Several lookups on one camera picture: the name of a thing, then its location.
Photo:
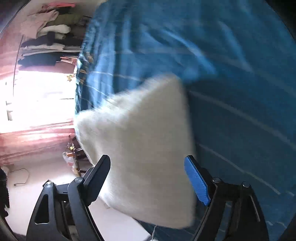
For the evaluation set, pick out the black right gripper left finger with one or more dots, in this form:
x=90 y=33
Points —
x=82 y=191

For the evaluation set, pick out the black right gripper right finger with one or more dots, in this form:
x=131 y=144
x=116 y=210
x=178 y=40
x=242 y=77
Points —
x=207 y=192

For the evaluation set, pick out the white fuzzy knit garment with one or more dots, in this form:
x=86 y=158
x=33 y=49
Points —
x=147 y=135

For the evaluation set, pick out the blue striped bedspread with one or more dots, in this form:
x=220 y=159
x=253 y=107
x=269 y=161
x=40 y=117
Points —
x=236 y=60

